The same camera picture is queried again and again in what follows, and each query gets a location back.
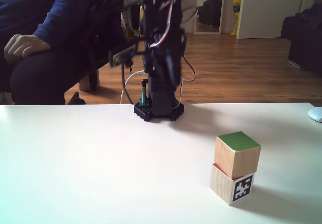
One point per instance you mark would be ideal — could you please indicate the wooden cube with green face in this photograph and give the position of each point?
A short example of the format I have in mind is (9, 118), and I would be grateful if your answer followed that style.
(237, 158)

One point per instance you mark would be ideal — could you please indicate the wooden cube with marker faces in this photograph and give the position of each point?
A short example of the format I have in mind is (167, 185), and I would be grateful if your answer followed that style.
(221, 186)

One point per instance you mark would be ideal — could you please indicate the person's left hand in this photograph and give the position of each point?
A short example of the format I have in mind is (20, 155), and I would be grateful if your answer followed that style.
(22, 46)

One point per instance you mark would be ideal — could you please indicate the green clamp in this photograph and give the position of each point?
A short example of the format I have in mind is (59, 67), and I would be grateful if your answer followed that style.
(144, 98)

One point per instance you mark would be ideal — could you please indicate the white framed mirror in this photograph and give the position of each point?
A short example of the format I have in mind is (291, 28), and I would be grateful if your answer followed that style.
(211, 7)

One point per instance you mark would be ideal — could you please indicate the yellow package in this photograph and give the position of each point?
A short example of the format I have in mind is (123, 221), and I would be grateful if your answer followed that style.
(236, 20)

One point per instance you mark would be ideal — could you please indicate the white door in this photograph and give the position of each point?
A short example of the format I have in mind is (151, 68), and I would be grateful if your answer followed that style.
(271, 10)

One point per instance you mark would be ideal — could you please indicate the black sofa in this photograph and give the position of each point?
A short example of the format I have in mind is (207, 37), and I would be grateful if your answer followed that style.
(304, 40)

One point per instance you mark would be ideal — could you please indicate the person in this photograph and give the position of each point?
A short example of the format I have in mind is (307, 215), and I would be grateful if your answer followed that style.
(37, 78)

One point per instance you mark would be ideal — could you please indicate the white round device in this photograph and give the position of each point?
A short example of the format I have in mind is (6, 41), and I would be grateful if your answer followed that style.
(316, 114)

